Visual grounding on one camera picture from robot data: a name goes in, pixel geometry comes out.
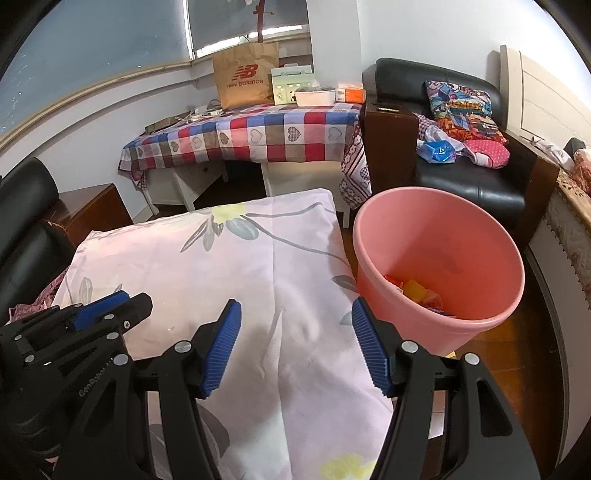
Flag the dark cloth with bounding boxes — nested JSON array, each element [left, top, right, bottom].
[[564, 137, 591, 160]]

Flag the black leather sofa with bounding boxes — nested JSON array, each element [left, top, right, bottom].
[[0, 157, 75, 324]]

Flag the colourful printed pillow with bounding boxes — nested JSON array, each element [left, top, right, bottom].
[[425, 79, 509, 144]]

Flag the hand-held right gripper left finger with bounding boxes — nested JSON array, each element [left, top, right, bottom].
[[53, 299, 242, 480]]

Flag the brown paper bag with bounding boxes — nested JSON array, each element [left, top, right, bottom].
[[212, 41, 281, 110]]

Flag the yellow foam fruit net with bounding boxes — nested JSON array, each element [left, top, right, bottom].
[[401, 278, 428, 303]]

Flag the pale green box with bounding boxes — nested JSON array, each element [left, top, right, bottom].
[[270, 65, 315, 105]]

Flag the brown wooden side table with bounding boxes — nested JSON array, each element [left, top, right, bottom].
[[58, 183, 134, 247]]

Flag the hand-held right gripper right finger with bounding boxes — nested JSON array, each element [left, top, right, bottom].
[[352, 296, 541, 480]]

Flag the cream bed headboard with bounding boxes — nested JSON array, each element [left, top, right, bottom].
[[500, 45, 591, 148]]

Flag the floral pink tablecloth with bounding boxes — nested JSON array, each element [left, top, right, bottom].
[[51, 188, 395, 480]]

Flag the red plastic bread wrapper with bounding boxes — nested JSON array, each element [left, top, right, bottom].
[[418, 290, 455, 318]]

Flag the dark red coat stand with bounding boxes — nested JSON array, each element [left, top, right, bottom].
[[259, 0, 273, 44]]

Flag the bed with patterned cover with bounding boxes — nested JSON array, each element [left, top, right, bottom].
[[526, 138, 591, 315]]

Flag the frosted glass window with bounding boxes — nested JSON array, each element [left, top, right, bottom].
[[0, 0, 310, 144]]

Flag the white power strip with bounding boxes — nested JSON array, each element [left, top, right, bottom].
[[185, 99, 225, 123]]

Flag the flat olive box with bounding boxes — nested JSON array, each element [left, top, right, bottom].
[[144, 117, 178, 134]]

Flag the checkered heart tablecloth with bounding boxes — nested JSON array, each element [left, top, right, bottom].
[[117, 102, 363, 171]]

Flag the red white patterned cloth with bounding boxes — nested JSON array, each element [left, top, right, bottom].
[[339, 113, 372, 210]]

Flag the blue packet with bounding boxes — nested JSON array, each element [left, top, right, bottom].
[[417, 140, 458, 164]]

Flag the pink clothes on sofa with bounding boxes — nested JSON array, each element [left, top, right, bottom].
[[9, 270, 70, 324]]

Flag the pink plastic bucket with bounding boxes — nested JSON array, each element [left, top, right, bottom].
[[352, 187, 526, 358]]

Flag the orange box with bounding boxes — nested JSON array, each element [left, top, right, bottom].
[[336, 84, 367, 103]]

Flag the white tray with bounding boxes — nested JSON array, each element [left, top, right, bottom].
[[294, 88, 337, 108]]

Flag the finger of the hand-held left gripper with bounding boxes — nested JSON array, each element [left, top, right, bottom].
[[69, 290, 154, 333], [0, 304, 84, 365]]

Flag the black leather armchair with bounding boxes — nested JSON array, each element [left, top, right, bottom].
[[361, 58, 561, 245]]

